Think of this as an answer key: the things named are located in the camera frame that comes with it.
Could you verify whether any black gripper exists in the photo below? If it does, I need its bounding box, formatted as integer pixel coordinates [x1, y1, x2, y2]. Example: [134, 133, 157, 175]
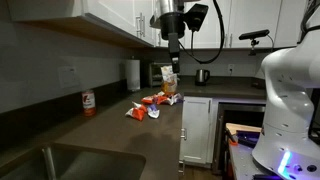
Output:
[159, 12, 187, 74]

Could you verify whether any red snack sachet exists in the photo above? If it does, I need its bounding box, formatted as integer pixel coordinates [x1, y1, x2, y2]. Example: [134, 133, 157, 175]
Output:
[154, 94, 171, 106]
[140, 95, 155, 105]
[131, 101, 148, 113]

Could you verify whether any purple and white sachet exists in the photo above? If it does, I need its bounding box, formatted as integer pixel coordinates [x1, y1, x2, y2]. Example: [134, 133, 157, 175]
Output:
[168, 92, 184, 106]
[146, 103, 161, 120]

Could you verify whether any red and white sachet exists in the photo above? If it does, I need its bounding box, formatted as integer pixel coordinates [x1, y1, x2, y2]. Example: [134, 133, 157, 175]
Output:
[124, 107, 146, 122]

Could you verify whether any silver toaster oven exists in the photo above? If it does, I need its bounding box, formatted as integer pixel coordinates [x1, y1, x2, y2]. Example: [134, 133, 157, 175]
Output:
[148, 62, 172, 88]

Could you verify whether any trail mix snack bag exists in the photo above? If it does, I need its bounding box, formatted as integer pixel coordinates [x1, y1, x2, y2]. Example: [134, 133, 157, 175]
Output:
[160, 65, 179, 95]

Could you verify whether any steel electric kettle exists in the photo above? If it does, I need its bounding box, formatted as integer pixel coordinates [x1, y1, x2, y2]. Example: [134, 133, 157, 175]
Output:
[194, 68, 211, 87]

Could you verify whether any white paper towel roll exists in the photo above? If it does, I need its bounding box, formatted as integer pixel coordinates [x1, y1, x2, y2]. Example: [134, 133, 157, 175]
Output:
[125, 59, 142, 93]

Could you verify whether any white lower cabinet door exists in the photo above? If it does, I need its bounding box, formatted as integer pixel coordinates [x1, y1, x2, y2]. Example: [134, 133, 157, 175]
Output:
[179, 96, 214, 167]

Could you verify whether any white upper cabinet row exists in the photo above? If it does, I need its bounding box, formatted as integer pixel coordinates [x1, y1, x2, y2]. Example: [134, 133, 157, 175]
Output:
[154, 0, 308, 50]

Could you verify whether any red and white canister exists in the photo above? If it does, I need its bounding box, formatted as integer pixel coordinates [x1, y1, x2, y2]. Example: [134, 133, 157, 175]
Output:
[81, 89, 97, 118]

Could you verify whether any wooden board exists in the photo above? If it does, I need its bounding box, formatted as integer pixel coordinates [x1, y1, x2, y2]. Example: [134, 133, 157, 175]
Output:
[225, 122, 263, 136]

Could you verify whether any black clamp tool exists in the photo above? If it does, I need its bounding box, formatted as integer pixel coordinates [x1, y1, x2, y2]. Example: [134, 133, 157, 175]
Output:
[225, 128, 262, 148]

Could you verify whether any metal robot mounting table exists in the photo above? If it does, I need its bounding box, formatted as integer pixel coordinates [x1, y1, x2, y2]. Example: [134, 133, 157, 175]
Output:
[226, 133, 320, 180]

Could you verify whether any steel kitchen sink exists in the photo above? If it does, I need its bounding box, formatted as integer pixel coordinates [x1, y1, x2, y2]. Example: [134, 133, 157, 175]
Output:
[0, 142, 147, 180]

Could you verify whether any metal sink faucet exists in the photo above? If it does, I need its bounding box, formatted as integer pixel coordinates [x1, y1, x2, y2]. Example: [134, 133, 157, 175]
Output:
[41, 145, 58, 180]

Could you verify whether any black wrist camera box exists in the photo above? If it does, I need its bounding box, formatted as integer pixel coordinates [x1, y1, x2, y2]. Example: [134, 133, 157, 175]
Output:
[184, 3, 210, 33]

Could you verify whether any metal upper cabinet handle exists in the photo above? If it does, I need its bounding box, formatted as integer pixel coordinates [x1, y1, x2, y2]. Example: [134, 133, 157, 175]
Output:
[135, 12, 147, 39]

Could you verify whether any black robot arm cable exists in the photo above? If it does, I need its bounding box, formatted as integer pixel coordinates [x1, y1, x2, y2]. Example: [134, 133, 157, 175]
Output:
[178, 0, 226, 65]

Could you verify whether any metal lower door handle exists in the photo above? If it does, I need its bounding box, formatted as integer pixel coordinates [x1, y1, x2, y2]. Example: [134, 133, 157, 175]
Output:
[180, 127, 188, 142]

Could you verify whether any black camera on stand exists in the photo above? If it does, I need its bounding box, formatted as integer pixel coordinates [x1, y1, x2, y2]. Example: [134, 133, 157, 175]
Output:
[238, 28, 271, 57]

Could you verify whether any white wall switch plate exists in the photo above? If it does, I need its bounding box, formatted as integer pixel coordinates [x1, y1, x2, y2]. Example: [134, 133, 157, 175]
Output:
[57, 65, 80, 89]

